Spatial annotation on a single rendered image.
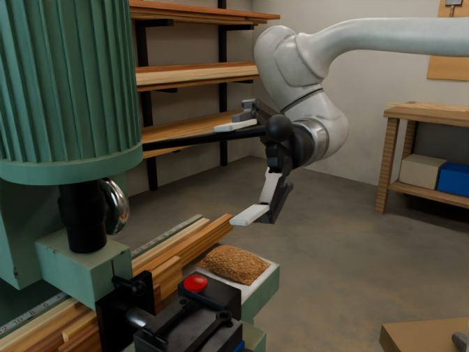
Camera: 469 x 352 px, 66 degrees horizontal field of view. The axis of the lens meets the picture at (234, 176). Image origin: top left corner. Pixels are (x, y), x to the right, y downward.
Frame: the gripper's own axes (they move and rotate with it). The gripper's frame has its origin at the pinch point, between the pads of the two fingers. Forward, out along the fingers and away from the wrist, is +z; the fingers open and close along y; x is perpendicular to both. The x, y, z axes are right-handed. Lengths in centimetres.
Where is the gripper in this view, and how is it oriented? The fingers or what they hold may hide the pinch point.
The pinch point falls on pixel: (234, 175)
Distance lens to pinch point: 51.7
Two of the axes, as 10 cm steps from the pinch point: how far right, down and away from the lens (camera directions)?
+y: -1.6, -9.6, -2.3
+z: -5.6, 2.8, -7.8
